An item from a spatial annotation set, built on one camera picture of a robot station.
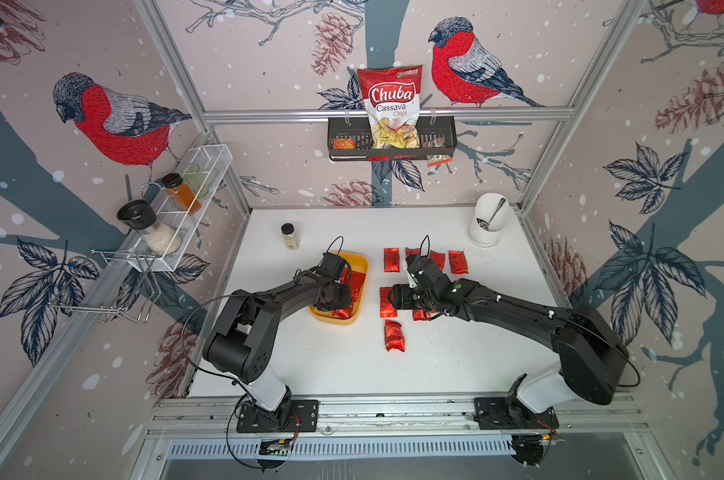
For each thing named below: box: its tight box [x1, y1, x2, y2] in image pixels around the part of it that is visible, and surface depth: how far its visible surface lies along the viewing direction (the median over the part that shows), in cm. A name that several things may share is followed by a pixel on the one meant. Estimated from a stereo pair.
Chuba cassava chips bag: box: [357, 65, 422, 149], surface depth 85 cm
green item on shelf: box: [183, 162, 209, 198], surface depth 79 cm
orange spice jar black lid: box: [162, 173, 202, 216], surface depth 74 cm
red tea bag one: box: [448, 250, 469, 274], surface depth 105 cm
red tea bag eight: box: [384, 319, 405, 352], surface depth 87 cm
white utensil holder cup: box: [469, 192, 510, 246], surface depth 106 cm
